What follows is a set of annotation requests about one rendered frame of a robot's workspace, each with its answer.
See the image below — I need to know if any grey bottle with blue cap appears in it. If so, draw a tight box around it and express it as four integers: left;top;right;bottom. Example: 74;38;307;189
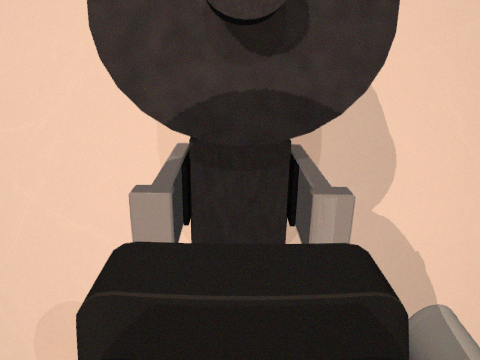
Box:
408;304;480;360

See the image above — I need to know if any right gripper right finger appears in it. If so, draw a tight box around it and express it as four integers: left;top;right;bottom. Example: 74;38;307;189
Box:
287;144;356;244

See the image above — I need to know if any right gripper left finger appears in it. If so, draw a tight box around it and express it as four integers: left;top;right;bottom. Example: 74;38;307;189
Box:
128;143;192;243

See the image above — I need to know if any blue kettle with black handle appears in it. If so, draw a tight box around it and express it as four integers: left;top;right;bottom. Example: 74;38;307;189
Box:
87;0;400;244

